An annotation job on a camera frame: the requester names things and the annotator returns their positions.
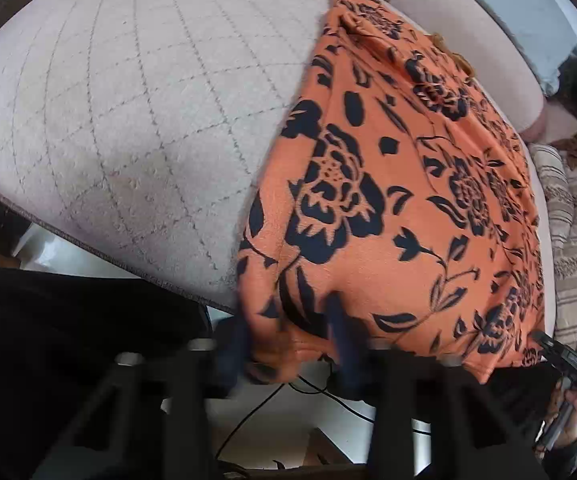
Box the beige quilted mattress cover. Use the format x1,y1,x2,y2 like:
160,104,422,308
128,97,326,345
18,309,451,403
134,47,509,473
0,0,558,334

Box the person's right hand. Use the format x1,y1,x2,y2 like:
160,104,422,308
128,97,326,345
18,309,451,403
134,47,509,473
535,379,577,462

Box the pink bolster cushion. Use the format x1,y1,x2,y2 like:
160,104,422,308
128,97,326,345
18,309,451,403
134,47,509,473
385,0,547,142

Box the black cable on floor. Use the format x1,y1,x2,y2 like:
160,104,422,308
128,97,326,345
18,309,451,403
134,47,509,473
212,361,433,461

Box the orange black floral garment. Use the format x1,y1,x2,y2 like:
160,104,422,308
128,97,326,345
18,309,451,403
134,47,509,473
236,0,546,382

